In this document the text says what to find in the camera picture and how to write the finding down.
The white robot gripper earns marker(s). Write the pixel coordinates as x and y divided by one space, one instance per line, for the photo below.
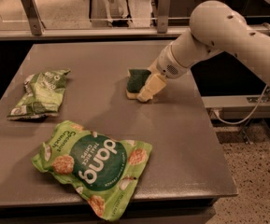
166 63

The green and yellow sponge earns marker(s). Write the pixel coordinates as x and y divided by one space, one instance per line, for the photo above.
136 80

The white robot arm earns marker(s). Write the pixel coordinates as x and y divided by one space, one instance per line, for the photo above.
213 28

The green dang rice chip bag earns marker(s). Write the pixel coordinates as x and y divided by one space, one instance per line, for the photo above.
102 170

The crumpled green snack bag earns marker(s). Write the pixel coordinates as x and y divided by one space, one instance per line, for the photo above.
44 93

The horizontal metal rail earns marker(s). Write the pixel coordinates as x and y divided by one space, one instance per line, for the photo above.
111 33

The right metal rail bracket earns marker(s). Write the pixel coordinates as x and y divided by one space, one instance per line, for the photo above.
163 16

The metal rail bracket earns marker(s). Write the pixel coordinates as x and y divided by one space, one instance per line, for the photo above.
163 16
32 14

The left metal rail bracket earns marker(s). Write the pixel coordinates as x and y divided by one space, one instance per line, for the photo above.
32 14

